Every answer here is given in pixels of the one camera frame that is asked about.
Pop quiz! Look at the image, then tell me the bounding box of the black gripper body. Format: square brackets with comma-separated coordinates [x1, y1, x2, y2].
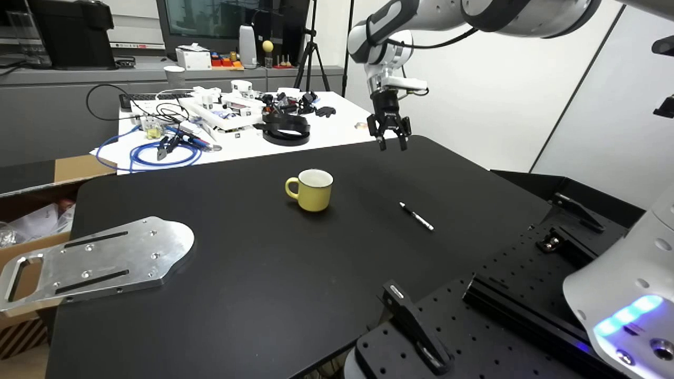
[371, 89, 408, 125]

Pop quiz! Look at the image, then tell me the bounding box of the black and white pen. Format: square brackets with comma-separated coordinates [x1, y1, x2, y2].
[397, 201, 439, 234]

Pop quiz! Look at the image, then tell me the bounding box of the black tripod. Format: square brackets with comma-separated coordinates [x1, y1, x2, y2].
[293, 0, 334, 95]

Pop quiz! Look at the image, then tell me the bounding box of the white work table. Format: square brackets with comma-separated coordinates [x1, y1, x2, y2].
[91, 89, 389, 180]

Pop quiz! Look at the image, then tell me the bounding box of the grey speaker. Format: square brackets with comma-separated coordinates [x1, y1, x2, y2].
[237, 24, 261, 71]

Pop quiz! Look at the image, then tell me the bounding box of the white electronics board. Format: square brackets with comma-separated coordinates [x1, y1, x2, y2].
[177, 85, 269, 134]

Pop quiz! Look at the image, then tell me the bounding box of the dark monitor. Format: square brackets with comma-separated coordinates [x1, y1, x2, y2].
[154, 0, 312, 64]

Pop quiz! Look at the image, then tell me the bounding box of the small white box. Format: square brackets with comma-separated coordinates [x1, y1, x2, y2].
[174, 42, 213, 71]

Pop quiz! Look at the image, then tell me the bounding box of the silver metal plate with slots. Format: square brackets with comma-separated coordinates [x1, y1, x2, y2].
[0, 215, 198, 316]

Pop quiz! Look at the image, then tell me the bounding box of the brown cardboard box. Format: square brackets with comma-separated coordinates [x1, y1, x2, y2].
[0, 151, 118, 379]

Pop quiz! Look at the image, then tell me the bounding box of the black equipment box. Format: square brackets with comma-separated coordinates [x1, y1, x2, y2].
[25, 0, 117, 71]

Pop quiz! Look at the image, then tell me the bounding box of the grey counter desk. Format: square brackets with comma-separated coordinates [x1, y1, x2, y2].
[0, 55, 348, 173]

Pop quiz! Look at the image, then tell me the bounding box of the clear plastic bag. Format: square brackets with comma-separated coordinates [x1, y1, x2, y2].
[0, 199, 78, 250]

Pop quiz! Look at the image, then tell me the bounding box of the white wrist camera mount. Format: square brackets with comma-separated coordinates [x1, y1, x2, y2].
[382, 74, 432, 96]

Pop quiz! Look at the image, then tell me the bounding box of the white cup yellow handle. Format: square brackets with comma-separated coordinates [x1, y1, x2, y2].
[283, 167, 338, 215]

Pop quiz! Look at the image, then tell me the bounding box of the black coiled cable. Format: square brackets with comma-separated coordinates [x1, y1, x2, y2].
[261, 111, 314, 148]

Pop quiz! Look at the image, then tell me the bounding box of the black clamp bracket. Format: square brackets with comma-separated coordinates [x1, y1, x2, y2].
[549, 191, 607, 236]
[382, 280, 454, 375]

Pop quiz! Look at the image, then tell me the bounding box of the black mounting rail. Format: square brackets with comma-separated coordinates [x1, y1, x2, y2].
[461, 274, 599, 362]

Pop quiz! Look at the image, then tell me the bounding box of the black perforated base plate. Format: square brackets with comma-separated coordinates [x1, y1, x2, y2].
[342, 209, 639, 379]

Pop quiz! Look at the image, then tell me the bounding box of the blue cable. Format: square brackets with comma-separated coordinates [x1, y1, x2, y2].
[94, 129, 206, 173]

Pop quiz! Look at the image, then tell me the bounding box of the black wall bracket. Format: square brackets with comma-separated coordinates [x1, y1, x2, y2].
[653, 93, 674, 121]
[650, 34, 674, 59]

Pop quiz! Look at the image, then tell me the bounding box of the thin black cable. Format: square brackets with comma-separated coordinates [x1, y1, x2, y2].
[85, 80, 138, 125]

